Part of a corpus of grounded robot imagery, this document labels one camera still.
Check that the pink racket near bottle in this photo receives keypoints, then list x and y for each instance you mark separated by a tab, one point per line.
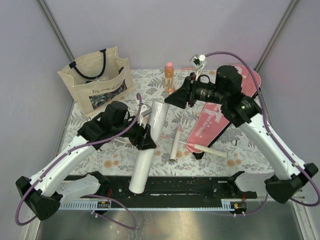
175	145

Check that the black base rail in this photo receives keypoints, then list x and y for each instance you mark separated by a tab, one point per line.
117	188

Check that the white shuttlecock black band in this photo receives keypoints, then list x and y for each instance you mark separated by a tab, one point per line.
239	143

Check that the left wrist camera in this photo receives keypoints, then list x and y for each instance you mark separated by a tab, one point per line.
145	110

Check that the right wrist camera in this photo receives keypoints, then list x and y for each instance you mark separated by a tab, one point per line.
198	61

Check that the pink racket near left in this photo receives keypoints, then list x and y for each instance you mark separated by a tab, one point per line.
206	149

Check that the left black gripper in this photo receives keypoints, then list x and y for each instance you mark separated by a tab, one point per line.
139	139

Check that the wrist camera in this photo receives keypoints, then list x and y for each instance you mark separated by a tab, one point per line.
198	61
145	110

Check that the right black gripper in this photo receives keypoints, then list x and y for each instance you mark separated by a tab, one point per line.
186	93

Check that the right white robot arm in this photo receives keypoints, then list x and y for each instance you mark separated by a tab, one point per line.
290	172

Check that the white cable duct strip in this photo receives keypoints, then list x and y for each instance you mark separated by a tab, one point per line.
165	203

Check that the white shuttlecock tube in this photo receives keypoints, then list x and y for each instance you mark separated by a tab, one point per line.
145	156

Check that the orange drink bottle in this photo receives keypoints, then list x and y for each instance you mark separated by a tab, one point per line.
169	73

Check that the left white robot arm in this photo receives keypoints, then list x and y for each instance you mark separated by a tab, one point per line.
45	192

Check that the beige canvas tote bag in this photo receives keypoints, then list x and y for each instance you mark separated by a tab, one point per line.
96	79

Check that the pink racket cover bag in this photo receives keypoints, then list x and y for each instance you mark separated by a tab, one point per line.
211	123

